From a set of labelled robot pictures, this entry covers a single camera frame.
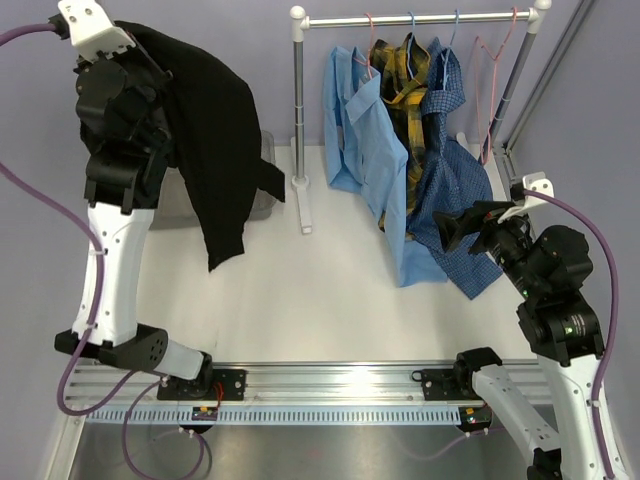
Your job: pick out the clear plastic storage bin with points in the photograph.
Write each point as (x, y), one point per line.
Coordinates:
(170, 200)

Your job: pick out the blue hanger for checked shirt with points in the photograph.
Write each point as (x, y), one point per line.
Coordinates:
(447, 52)

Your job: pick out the light blue shirt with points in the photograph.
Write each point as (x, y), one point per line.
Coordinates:
(364, 156)

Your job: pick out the dark blue checked shirt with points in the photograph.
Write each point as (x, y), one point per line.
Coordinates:
(452, 181)

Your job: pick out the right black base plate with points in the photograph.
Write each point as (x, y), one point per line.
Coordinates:
(443, 384)

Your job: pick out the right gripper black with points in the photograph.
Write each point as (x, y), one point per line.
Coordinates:
(453, 228)

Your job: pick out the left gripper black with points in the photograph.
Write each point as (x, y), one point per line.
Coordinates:
(136, 55)

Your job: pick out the blue hanger for plaid shirt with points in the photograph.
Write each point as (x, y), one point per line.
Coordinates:
(410, 43)

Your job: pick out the yellow plaid shirt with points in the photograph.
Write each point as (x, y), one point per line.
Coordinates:
(402, 97)

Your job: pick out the slotted cable duct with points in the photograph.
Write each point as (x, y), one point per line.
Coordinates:
(237, 415)

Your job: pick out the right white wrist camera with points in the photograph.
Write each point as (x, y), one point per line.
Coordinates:
(530, 192)

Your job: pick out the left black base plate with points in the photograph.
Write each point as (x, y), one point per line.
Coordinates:
(219, 384)

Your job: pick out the right aluminium frame post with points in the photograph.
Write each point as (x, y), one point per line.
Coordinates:
(580, 15)

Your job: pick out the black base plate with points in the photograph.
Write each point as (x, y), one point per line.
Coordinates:
(443, 384)
(219, 384)

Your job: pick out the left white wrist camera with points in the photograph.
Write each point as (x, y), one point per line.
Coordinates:
(90, 30)

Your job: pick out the aluminium mounting rail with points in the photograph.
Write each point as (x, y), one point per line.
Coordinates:
(330, 384)

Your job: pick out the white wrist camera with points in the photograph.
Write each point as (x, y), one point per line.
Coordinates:
(90, 30)
(530, 192)

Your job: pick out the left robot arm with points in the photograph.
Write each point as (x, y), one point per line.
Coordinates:
(122, 189)

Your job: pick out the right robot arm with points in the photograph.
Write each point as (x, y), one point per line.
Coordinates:
(563, 332)

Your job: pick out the black shirt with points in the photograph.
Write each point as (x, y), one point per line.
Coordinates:
(213, 118)

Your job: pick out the metal clothes rack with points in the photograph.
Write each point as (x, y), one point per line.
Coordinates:
(533, 16)

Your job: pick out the pink wire hanger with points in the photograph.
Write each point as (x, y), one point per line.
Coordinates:
(482, 53)
(370, 40)

